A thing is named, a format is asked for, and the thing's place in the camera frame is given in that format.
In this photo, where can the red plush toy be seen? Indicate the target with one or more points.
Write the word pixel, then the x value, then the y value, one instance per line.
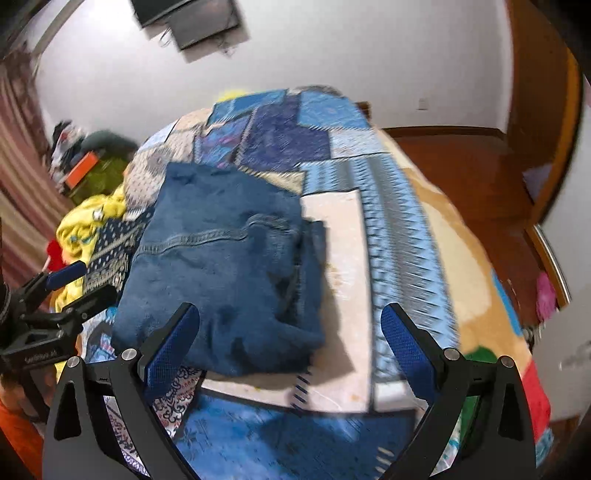
pixel 56 256

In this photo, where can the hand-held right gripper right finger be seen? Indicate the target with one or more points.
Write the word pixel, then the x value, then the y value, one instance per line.
pixel 408 350

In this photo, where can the small black monitor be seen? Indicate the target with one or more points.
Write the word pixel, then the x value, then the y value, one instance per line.
pixel 205 27

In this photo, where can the blue patchwork quilt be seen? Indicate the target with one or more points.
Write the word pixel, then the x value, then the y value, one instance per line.
pixel 286 134

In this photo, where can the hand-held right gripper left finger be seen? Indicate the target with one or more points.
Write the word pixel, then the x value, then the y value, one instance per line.
pixel 173 350

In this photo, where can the striped brown curtain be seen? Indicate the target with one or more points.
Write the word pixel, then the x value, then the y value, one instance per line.
pixel 23 161

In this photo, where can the lilac cloth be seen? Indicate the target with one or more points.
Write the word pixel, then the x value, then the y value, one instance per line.
pixel 538 182

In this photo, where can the yellow plush toy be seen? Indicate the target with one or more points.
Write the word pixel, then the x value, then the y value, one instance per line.
pixel 233 94

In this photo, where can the white wall socket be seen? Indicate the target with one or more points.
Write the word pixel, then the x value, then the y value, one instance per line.
pixel 422 103

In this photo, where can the orange box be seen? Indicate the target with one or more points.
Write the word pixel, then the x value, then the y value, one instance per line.
pixel 82 170

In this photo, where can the blue denim jacket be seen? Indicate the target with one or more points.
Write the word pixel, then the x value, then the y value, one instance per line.
pixel 217 258

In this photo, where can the pile of clothes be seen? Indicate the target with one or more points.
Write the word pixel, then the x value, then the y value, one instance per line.
pixel 64 143

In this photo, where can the brown wooden door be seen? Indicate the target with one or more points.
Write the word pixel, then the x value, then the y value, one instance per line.
pixel 535 92

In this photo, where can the dark green coat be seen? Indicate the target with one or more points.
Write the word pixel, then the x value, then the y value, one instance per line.
pixel 108 141

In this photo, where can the navy patterned cloth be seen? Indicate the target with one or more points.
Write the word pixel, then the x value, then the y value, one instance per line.
pixel 111 249

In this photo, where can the black wall television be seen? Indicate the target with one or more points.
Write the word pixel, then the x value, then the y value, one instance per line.
pixel 157 11

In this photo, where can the yellow printed blanket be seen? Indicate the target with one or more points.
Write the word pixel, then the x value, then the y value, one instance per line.
pixel 78 230

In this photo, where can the pink cloth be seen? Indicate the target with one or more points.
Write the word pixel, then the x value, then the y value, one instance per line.
pixel 545 297

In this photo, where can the dark wooden bed frame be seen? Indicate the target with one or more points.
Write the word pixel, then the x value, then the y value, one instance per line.
pixel 364 110

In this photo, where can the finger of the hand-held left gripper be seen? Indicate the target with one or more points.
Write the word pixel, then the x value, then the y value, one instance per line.
pixel 92 300
pixel 67 273

